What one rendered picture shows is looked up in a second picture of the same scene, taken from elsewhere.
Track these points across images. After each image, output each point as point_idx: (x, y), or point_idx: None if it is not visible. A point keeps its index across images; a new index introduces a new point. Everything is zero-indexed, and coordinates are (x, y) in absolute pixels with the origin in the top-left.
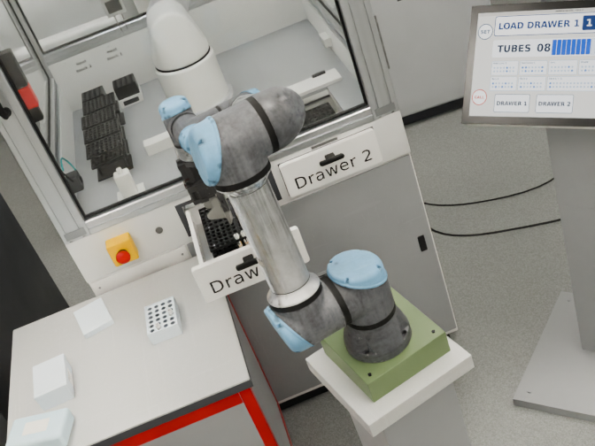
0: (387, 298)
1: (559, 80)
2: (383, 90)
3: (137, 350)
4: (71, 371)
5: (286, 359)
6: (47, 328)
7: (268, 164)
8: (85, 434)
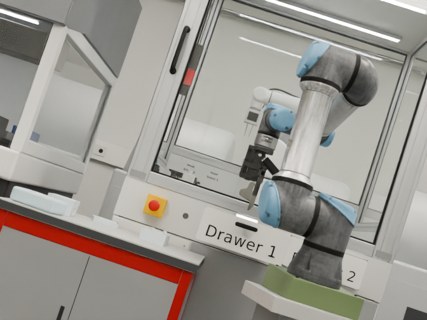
0: (344, 237)
1: None
2: (391, 241)
3: (126, 234)
4: (74, 214)
5: None
6: None
7: (340, 89)
8: (66, 218)
